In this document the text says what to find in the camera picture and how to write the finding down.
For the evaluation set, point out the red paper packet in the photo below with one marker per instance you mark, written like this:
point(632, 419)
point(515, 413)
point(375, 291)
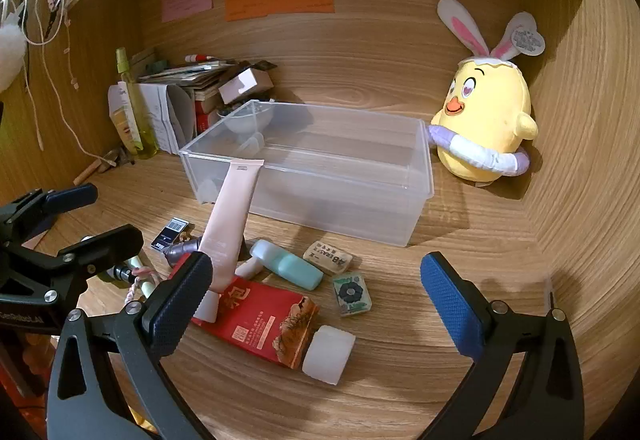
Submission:
point(260, 320)

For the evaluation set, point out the yellow green spray bottle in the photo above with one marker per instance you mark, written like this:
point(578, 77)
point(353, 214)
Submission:
point(140, 129)

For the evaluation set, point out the cream squeeze tube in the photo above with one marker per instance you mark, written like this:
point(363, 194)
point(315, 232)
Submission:
point(122, 124)

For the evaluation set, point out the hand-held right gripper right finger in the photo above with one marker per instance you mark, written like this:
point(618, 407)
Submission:
point(450, 310)

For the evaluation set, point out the red white marker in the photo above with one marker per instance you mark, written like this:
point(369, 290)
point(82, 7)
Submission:
point(200, 57)

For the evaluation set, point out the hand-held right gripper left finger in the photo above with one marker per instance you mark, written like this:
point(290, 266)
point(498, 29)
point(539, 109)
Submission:
point(180, 305)

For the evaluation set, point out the red books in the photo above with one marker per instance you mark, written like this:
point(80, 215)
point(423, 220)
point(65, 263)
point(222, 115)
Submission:
point(205, 117)

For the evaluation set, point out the green small object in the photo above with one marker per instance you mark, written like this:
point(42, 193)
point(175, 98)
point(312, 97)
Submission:
point(156, 66)

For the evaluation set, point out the small black card box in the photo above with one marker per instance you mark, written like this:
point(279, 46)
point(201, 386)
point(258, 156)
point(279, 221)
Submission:
point(167, 235)

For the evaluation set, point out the white bowl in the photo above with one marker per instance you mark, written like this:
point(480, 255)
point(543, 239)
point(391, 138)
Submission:
point(245, 119)

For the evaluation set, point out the light green tube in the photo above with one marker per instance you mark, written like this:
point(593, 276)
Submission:
point(136, 264)

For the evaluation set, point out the beige eraser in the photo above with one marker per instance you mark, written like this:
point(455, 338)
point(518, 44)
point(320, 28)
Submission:
point(325, 257)

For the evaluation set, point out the pink cosmetic tube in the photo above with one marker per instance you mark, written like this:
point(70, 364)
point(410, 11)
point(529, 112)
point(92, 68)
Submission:
point(225, 230)

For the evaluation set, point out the white tape roll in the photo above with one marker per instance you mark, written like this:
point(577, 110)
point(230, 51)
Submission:
point(327, 355)

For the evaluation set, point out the yellow chick plush toy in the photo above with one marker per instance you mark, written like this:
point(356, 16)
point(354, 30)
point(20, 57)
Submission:
point(490, 119)

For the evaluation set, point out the dark metal clips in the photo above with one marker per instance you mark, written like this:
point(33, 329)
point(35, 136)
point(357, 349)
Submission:
point(119, 157)

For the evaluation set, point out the folded white papers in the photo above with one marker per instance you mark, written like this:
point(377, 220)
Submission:
point(155, 114)

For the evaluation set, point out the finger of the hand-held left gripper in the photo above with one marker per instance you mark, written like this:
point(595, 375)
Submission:
point(107, 245)
point(75, 196)

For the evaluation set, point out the small teal bottle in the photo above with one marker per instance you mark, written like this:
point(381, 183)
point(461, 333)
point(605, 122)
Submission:
point(290, 270)

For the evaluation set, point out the clear plastic storage box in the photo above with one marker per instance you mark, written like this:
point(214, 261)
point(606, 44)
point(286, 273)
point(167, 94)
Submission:
point(350, 190)

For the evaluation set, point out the green flower tile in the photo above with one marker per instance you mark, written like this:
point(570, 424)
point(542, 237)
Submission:
point(351, 294)

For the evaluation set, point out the white cardboard box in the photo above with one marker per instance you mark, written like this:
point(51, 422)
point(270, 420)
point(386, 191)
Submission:
point(245, 82)

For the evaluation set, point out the grey purple small item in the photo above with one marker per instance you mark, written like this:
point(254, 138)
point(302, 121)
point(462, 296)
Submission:
point(181, 251)

